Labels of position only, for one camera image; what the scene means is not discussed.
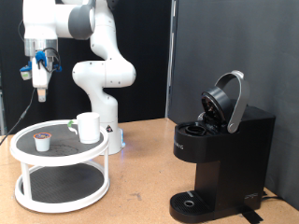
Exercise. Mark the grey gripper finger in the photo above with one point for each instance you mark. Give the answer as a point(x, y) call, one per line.
point(41, 95)

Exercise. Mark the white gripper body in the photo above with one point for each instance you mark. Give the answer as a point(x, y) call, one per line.
point(42, 76)

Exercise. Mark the coffee pod blue orange lid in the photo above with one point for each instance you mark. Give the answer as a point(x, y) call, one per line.
point(42, 143)

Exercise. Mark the white mug with green tape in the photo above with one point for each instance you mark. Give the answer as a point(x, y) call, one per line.
point(88, 129)

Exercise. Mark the black Keurig coffee machine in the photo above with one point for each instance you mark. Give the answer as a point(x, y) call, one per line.
point(236, 149)

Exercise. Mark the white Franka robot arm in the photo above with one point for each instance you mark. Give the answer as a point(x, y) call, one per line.
point(102, 71)

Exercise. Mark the grey metal pole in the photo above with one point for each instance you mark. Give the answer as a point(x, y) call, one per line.
point(1, 109)

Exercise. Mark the white two-tier turntable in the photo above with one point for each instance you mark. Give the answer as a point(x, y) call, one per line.
point(59, 160)

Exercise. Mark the black tape strip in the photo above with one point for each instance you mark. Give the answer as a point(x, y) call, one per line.
point(252, 216)

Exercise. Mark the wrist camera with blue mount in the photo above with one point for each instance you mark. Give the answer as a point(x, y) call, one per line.
point(26, 73)

